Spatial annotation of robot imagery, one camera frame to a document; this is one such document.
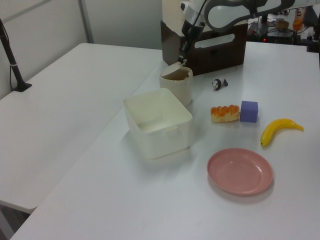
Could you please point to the orange drink bottle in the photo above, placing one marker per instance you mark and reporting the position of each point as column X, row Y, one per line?
column 298, row 21

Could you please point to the pink plastic plate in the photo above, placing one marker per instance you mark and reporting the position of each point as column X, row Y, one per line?
column 240, row 172

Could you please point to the black table clamp device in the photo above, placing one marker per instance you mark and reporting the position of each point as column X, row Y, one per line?
column 312, row 43

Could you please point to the small brown cardboard box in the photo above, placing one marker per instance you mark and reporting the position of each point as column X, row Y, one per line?
column 282, row 24

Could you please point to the black background stand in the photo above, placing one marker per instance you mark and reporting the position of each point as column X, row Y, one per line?
column 264, row 20

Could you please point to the yellow toy banana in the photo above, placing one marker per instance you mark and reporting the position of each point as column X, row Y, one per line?
column 275, row 127

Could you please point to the small panda figurine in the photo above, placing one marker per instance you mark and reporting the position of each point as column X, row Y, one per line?
column 219, row 84

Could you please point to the toy bread loaf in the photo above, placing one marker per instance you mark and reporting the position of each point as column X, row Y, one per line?
column 225, row 113

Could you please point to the dark brown wooden box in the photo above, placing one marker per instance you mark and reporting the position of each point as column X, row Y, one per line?
column 220, row 60

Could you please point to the cream trash can with lid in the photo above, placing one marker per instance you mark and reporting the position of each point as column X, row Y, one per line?
column 178, row 87

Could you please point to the purple cube block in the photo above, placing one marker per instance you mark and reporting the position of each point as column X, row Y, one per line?
column 248, row 111

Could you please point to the white plastic storage box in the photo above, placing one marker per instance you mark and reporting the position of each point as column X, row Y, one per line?
column 156, row 120

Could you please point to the black clamped camera pole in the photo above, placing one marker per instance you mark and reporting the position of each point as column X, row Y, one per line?
column 12, row 62

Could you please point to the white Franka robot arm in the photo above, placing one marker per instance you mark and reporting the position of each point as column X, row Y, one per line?
column 225, row 12

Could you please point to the grey partition post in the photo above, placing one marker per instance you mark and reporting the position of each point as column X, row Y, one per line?
column 86, row 21

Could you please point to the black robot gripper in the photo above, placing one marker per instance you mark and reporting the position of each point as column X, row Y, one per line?
column 191, row 29

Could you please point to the cream toy refrigerator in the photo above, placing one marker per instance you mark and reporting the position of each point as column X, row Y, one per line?
column 171, row 15

